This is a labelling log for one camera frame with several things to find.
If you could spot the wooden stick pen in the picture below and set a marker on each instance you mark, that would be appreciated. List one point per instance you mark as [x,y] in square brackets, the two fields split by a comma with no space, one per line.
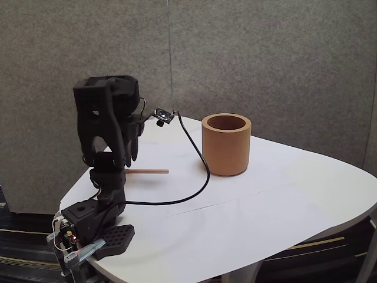
[150,171]

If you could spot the round cork pen holder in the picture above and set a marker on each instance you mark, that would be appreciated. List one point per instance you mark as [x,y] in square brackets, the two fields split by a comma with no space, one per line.
[226,147]

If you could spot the grey table clamp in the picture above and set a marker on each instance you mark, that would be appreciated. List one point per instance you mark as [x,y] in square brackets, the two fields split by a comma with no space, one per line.
[85,250]

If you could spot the white table leg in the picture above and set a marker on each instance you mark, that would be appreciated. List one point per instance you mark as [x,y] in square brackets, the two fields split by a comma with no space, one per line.
[366,256]
[240,272]

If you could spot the small wrist camera board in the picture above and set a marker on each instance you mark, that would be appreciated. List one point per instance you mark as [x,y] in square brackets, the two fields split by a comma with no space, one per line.
[163,115]

